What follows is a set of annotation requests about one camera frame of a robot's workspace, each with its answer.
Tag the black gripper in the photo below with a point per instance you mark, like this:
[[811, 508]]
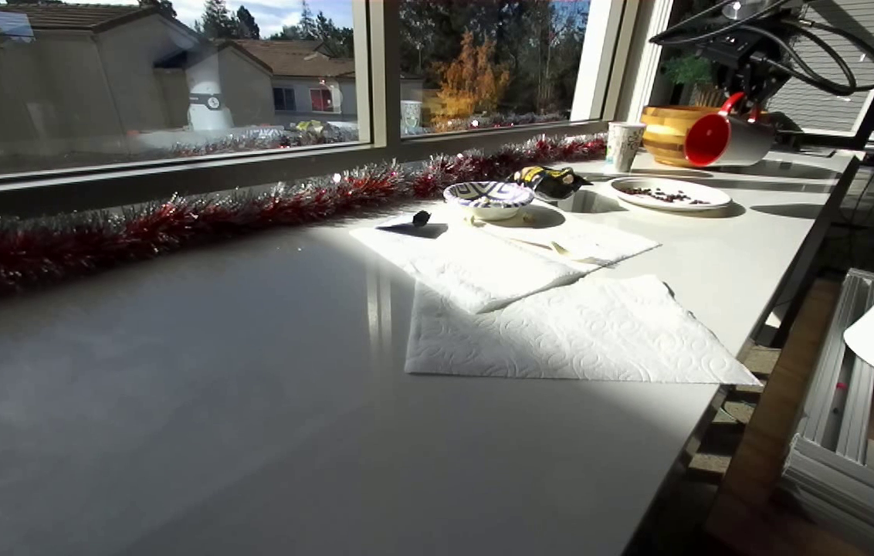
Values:
[[765, 71]]

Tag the brown beans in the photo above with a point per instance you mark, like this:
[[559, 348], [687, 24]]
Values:
[[662, 192]]

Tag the patterned paper cup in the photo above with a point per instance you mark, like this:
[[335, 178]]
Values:
[[621, 143]]

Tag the bamboo steamer basket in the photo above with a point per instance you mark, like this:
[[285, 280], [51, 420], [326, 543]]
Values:
[[668, 135]]

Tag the white round plate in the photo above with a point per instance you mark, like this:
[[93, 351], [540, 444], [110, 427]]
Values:
[[708, 201]]

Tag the black yellow snack packet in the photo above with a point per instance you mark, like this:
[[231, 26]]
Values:
[[554, 185]]

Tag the blue patterned bowl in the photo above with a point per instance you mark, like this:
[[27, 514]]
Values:
[[485, 201]]

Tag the white embossed paper towel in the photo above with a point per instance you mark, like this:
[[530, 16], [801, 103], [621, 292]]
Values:
[[476, 266], [580, 340]]

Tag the small black object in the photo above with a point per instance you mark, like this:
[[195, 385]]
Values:
[[420, 221]]

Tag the red tinsel garland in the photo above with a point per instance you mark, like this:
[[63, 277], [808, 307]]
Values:
[[198, 219]]

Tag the window frame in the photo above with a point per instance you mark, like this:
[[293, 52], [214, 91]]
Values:
[[376, 71]]

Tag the aluminium rail frame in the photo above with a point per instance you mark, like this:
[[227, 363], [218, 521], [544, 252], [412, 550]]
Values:
[[846, 451]]

